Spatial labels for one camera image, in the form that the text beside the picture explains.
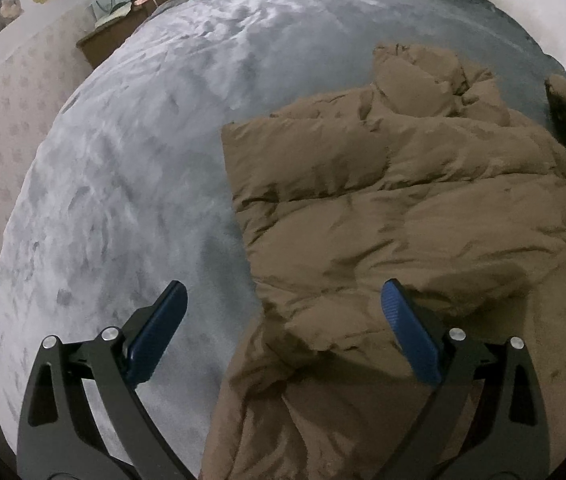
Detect brown wooden nightstand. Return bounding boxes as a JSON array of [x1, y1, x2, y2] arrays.
[[76, 0, 174, 70]]

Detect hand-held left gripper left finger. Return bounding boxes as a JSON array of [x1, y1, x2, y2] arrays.
[[15, 280, 198, 480]]

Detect green cloth bundle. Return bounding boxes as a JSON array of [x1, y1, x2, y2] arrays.
[[90, 0, 141, 28]]

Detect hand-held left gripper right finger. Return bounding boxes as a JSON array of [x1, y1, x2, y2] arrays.
[[378, 279, 551, 480]]

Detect brown puffer jacket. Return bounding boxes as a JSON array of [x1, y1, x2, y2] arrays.
[[198, 42, 566, 480]]

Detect grey plush blanket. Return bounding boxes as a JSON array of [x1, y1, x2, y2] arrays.
[[0, 0, 566, 480]]

